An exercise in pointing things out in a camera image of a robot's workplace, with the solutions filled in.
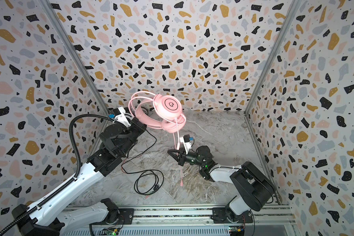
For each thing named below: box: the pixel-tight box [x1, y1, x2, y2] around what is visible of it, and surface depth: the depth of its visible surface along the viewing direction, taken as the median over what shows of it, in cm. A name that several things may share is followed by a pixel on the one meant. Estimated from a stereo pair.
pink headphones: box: [128, 90, 187, 134], surface depth 54 cm
